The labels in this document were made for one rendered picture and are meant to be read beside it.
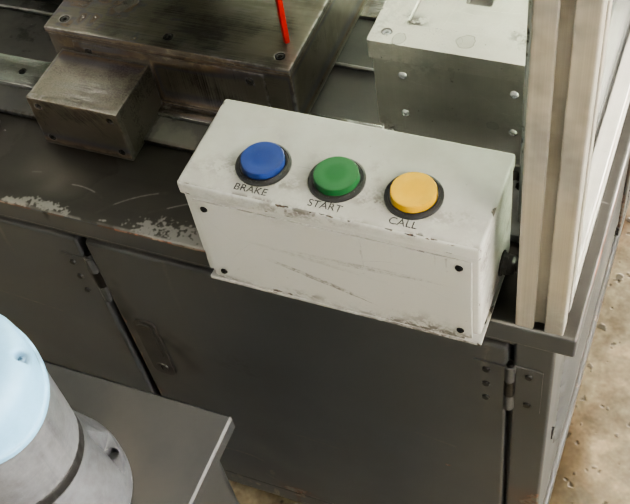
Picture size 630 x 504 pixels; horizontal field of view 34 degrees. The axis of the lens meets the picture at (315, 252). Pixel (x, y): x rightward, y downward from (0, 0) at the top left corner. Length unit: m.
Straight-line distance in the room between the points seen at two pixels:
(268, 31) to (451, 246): 0.38
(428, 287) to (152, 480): 0.30
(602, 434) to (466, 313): 0.88
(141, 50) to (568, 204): 0.53
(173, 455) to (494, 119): 0.45
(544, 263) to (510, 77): 0.19
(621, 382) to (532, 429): 0.65
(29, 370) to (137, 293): 0.49
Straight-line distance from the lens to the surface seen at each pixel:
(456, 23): 1.03
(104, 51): 1.18
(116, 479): 0.91
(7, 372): 0.76
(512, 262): 0.96
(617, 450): 1.76
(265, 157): 0.91
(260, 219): 0.92
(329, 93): 1.18
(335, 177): 0.88
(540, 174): 0.80
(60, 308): 1.39
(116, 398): 0.99
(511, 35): 1.01
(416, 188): 0.87
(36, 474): 0.82
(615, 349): 1.85
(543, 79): 0.73
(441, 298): 0.91
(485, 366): 1.08
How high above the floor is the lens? 1.57
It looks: 52 degrees down
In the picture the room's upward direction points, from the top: 12 degrees counter-clockwise
